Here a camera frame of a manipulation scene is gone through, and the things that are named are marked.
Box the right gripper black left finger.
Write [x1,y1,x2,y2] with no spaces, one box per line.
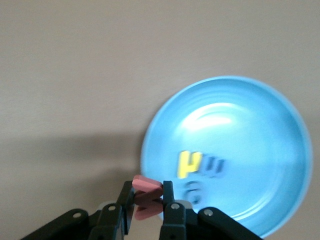
[19,180,136,240]

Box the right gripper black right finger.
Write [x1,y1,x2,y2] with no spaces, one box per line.
[158,180,263,240]

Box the small blue looped foam letter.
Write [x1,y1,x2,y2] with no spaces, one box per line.
[184,180,204,205]

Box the red foam lowercase w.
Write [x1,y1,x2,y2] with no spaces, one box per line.
[131,174,165,221]

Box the yellow foam lowercase h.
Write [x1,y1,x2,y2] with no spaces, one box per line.
[176,150,203,179]

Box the blue foam lowercase m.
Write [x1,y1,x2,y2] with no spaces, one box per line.
[202,155,227,178]

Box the blue round plate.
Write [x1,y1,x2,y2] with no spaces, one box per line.
[139,75,314,240]

